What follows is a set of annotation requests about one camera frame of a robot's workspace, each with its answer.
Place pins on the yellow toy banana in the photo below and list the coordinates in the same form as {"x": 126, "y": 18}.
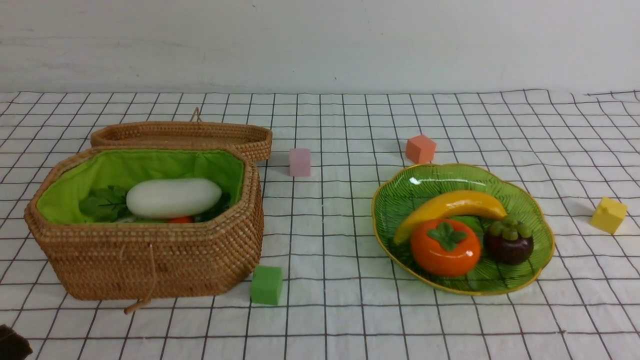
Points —
{"x": 450, "y": 204}

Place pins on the orange toy persimmon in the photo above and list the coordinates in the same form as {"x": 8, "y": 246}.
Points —
{"x": 445, "y": 247}

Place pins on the orange toy carrot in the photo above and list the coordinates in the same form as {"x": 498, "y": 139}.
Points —
{"x": 220, "y": 207}

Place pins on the white toy radish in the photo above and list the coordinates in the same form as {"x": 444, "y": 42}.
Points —
{"x": 153, "y": 200}

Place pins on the purple toy mangosteen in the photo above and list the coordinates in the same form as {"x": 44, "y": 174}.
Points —
{"x": 509, "y": 241}

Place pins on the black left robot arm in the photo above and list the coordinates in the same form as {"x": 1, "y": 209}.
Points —
{"x": 12, "y": 345}

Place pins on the pink foam cube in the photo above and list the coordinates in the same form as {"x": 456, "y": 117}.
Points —
{"x": 299, "y": 162}

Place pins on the woven rattan basket lid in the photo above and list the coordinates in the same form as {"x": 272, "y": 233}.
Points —
{"x": 253, "y": 142}

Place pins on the green leaf-shaped glass plate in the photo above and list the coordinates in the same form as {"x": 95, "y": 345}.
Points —
{"x": 397, "y": 198}

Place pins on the orange foam cube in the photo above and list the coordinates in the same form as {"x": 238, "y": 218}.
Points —
{"x": 420, "y": 149}

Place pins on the green foam cube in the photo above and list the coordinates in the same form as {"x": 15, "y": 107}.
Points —
{"x": 266, "y": 285}

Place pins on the white checkered tablecloth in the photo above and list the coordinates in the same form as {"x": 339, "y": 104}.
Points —
{"x": 342, "y": 297}

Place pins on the woven rattan basket green lining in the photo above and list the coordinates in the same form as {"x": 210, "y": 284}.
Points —
{"x": 96, "y": 258}

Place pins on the yellow foam cube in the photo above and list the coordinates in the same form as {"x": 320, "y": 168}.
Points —
{"x": 608, "y": 215}

